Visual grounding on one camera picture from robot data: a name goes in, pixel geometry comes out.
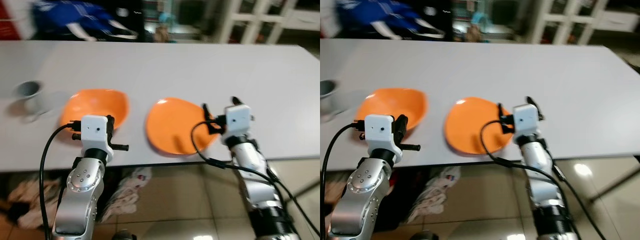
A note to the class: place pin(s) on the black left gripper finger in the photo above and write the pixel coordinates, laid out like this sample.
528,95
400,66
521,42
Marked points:
411,147
120,147

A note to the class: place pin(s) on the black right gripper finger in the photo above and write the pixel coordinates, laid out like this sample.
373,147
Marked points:
499,111
237,100
205,111
531,100

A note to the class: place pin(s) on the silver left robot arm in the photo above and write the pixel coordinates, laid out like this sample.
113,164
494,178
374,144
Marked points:
82,185
362,185

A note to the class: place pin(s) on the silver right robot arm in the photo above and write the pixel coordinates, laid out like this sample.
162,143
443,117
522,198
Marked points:
252,165
537,160

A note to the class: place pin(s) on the orange bowl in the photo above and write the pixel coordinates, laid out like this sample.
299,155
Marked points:
95,105
395,102

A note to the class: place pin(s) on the orange plate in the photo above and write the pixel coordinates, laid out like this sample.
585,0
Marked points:
470,125
172,125

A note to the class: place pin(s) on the white pink cloth bundle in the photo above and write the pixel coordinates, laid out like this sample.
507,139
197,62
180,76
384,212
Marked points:
435,190
125,195

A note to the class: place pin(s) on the grey mug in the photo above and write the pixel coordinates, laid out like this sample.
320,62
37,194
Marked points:
327,97
32,100

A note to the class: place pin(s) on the white framed cabinet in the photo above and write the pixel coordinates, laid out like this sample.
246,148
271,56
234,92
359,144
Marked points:
232,20
542,20

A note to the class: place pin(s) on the pink black clothes pile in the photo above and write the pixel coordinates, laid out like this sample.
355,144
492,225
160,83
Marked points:
30,197

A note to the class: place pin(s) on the grey metal table leg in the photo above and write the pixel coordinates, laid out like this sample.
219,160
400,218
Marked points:
305,189
615,186

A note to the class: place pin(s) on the blue white clothing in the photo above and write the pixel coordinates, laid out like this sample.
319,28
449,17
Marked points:
370,12
75,12

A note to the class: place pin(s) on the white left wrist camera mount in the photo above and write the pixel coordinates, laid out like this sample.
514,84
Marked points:
380,130
94,130

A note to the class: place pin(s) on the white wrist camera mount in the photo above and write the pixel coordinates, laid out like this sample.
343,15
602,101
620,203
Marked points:
237,120
380,130
526,120
94,130

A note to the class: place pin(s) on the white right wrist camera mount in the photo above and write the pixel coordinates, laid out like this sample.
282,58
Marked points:
526,120
237,120

